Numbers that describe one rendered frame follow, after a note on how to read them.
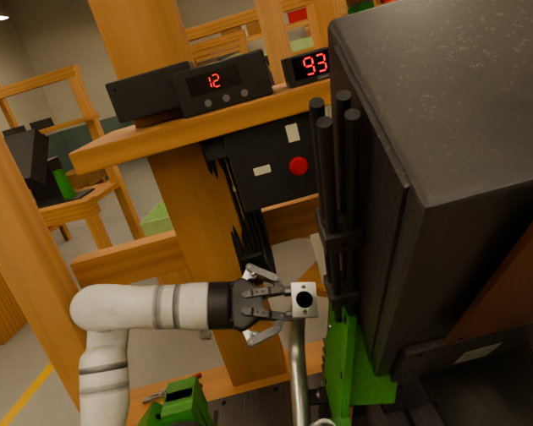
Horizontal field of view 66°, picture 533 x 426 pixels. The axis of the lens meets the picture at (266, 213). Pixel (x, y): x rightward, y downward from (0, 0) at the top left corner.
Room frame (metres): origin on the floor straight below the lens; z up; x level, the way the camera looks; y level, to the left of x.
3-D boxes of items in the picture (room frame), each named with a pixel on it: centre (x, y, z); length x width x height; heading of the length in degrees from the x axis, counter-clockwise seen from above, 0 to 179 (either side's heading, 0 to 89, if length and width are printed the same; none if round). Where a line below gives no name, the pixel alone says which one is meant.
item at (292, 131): (0.77, -0.05, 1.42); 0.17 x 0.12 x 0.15; 88
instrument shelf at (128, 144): (0.82, -0.16, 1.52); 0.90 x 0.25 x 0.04; 88
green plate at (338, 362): (0.50, -0.08, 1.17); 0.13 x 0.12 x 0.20; 88
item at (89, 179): (9.30, 3.69, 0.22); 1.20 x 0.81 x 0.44; 171
